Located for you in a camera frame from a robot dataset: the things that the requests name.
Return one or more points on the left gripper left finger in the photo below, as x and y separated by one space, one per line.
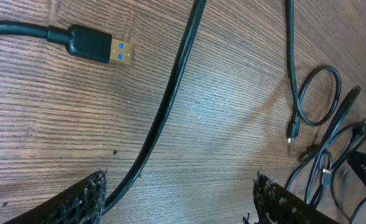
83 202

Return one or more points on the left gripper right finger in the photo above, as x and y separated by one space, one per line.
275 204

